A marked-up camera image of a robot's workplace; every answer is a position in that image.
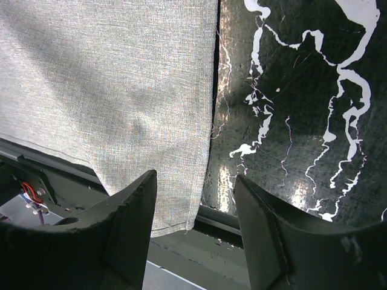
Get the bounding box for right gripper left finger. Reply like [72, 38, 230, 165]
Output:
[1, 170, 157, 289]

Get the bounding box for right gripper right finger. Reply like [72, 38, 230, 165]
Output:
[234, 175, 386, 289]

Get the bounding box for grey cloth napkin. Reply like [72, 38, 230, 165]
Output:
[1, 1, 218, 237]

